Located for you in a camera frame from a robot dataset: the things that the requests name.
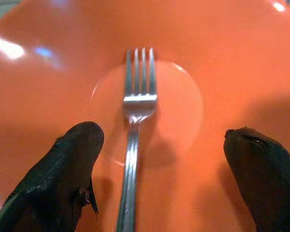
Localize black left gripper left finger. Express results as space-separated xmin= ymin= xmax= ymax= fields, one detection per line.
xmin=0 ymin=121 xmax=105 ymax=232

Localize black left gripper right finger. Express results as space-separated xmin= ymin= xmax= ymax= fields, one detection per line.
xmin=223 ymin=127 xmax=290 ymax=232

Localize silver metal fork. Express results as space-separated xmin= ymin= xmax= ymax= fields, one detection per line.
xmin=115 ymin=47 xmax=158 ymax=232

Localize orange plate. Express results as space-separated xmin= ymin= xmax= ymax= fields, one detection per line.
xmin=0 ymin=0 xmax=290 ymax=232

